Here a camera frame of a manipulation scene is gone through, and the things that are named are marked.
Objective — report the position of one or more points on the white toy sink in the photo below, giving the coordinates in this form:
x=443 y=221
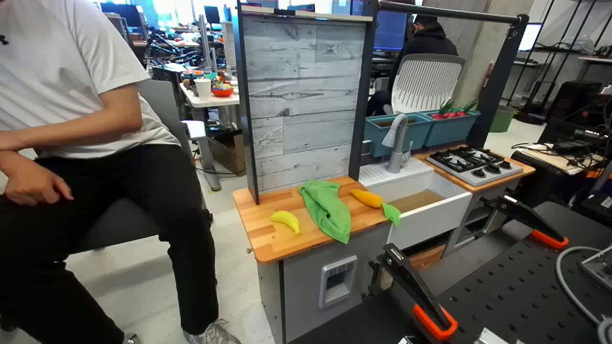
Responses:
x=432 y=217

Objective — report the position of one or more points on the green bin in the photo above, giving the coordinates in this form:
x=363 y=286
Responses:
x=501 y=119

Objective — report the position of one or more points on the wooden desk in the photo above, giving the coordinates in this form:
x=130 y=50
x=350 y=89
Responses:
x=554 y=159

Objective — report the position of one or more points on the yellow toy banana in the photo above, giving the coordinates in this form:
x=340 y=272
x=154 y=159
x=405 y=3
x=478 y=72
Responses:
x=286 y=221

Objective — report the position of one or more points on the green towel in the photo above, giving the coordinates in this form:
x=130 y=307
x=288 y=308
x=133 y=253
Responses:
x=327 y=213

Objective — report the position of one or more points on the white dish rack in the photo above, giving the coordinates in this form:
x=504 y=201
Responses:
x=422 y=83

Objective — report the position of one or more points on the teal plastic bin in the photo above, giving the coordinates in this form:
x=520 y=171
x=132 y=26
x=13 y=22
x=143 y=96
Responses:
x=451 y=133
x=413 y=131

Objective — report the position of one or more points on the white desk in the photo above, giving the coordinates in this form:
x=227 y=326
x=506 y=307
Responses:
x=219 y=102

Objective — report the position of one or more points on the black equipment pile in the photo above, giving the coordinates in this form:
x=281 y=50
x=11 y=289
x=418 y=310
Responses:
x=573 y=108

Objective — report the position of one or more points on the grey toy faucet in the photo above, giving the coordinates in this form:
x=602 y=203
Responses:
x=397 y=150

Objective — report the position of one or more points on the cardboard box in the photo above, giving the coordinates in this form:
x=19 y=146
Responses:
x=229 y=154

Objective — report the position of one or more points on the white cup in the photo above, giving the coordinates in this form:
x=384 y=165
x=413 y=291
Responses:
x=202 y=89

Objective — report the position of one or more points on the black metal kitchen frame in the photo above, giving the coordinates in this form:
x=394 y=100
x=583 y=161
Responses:
x=359 y=96

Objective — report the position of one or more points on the wooden cutting board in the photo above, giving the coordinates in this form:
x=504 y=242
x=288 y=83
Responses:
x=267 y=242

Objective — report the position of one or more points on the grey wood-look backboard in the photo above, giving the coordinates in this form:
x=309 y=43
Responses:
x=298 y=96

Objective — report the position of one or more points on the grey chair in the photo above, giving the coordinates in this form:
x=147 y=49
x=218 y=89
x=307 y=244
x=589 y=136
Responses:
x=164 y=102

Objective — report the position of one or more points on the grey white sneaker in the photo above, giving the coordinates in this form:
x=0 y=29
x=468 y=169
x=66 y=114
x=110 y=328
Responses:
x=210 y=335
x=132 y=339

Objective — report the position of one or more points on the white-shirt person's bare forearm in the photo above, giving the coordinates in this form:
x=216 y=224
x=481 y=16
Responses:
x=76 y=127

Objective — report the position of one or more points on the person in black hoodie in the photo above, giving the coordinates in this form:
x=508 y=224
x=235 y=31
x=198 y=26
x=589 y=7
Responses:
x=430 y=41

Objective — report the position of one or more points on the white-shirt person's hand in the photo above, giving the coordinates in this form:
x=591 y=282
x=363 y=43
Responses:
x=30 y=184

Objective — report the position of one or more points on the red bowl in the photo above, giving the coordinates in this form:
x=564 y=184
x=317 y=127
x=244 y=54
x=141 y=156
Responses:
x=221 y=91

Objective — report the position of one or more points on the yellow toy carrot green leaves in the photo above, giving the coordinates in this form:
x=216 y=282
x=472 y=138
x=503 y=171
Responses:
x=365 y=198

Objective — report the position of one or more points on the toy stove top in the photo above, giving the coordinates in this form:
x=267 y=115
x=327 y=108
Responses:
x=474 y=167

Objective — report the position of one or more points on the toy vegetables bunch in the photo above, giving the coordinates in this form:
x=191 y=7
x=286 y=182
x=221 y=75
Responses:
x=449 y=115

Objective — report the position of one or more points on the blue computer monitor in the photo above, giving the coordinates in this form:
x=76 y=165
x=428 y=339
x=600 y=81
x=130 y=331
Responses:
x=390 y=31

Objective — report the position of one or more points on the grey toy kitchen cabinet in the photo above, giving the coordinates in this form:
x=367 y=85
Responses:
x=296 y=299

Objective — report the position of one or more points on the wooden stove counter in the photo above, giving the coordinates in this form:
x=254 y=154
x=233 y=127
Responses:
x=518 y=171

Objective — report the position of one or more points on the grey metal bracket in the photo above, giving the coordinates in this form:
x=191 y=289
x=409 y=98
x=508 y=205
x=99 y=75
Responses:
x=598 y=268

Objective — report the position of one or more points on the person in white t-shirt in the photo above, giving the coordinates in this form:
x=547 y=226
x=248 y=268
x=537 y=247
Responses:
x=63 y=50

